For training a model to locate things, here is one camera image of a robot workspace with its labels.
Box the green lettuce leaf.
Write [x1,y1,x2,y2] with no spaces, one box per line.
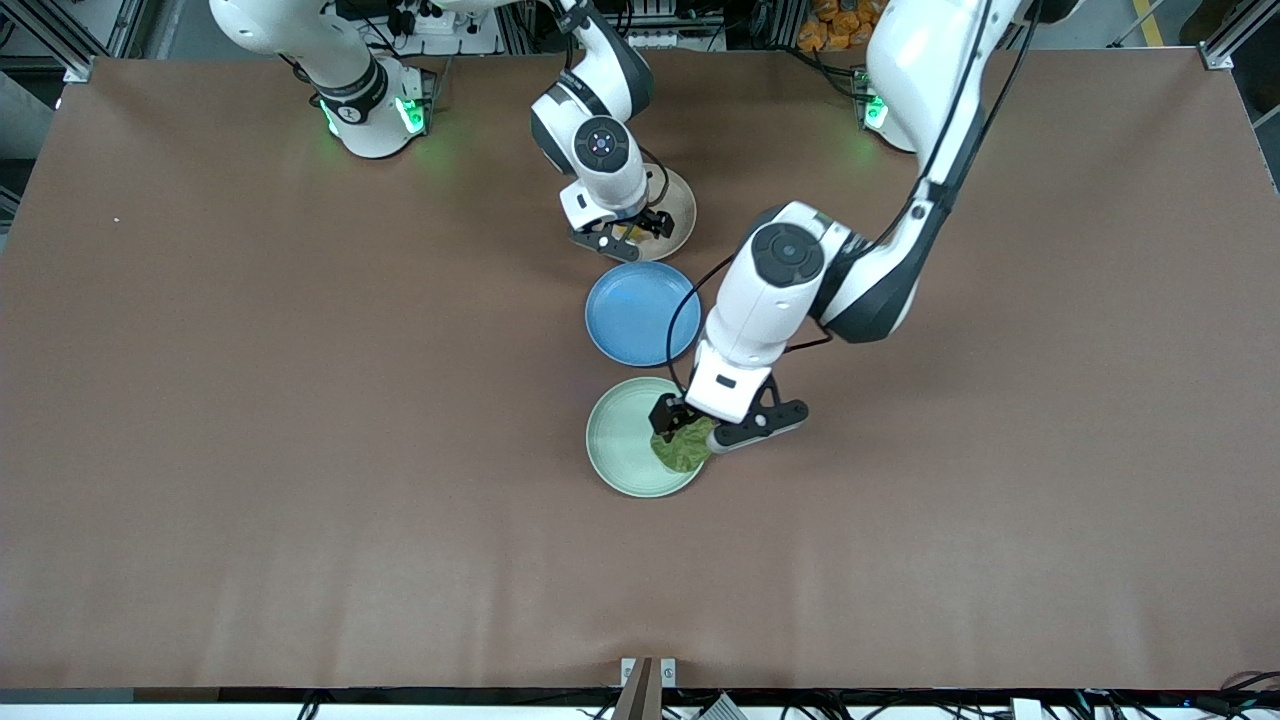
[650,416,717,475]

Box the beige round plate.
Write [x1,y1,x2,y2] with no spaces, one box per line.
[612,162,699,263]

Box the pale green round plate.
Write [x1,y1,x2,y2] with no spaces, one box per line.
[585,376,712,499]

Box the blue round plate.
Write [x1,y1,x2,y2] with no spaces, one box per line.
[584,260,703,368]

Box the pile of orange fruits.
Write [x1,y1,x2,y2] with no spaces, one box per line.
[797,0,883,53]

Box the white power strip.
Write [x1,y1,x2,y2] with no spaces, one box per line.
[393,0,483,37]

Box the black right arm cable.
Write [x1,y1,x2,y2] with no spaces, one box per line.
[636,148,672,213]

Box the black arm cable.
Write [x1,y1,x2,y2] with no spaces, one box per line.
[666,0,1033,393]
[636,148,672,213]

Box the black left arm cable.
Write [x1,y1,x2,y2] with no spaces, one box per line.
[666,0,1033,393]

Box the metal table edge bracket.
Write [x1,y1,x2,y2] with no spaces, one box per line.
[620,657,678,720]

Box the aluminium frame profile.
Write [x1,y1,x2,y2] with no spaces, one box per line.
[0,0,151,84]
[1197,0,1280,71]

